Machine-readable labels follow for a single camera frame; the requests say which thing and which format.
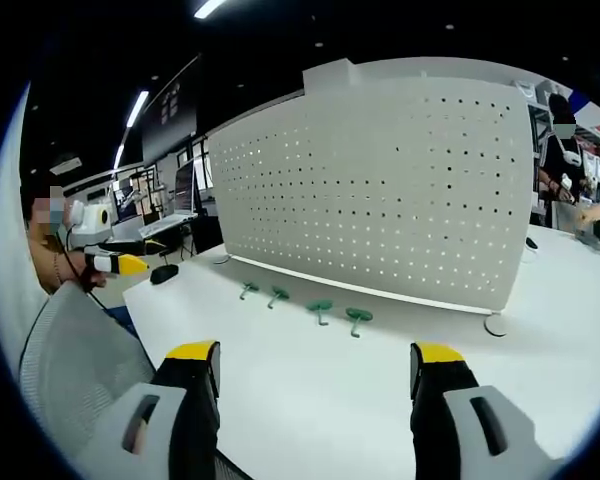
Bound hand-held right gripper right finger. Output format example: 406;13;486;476
409;341;566;480

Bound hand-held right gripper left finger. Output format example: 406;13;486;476
77;340;222;480

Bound white perforated mounting plate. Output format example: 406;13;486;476
207;74;532;317

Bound white round plate foot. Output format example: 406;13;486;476
483;313;508;338

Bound white box behind plate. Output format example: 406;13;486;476
302;57;357;97

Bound person's left hand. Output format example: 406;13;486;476
77;265;109;292

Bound black oval mouse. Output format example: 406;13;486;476
149;264;180;286

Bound ceiling air conditioner unit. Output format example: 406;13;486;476
49;155;83;177

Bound computer monitor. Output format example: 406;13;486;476
174;159;200;216

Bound white mesh office chair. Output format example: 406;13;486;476
18;282;157;454

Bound long ceiling light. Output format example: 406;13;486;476
126;90;151;129
193;0;230;21

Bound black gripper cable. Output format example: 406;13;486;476
59;227;109;314

